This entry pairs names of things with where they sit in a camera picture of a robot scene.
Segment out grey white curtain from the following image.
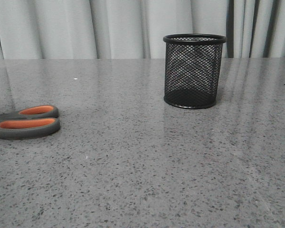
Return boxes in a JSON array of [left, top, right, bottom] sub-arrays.
[[0, 0, 285, 59]]

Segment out black mesh pen bucket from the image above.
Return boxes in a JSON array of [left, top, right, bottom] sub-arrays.
[[163, 34, 227, 109]]

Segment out grey orange handled scissors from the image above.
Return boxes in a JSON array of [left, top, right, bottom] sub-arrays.
[[0, 105, 60, 140]]

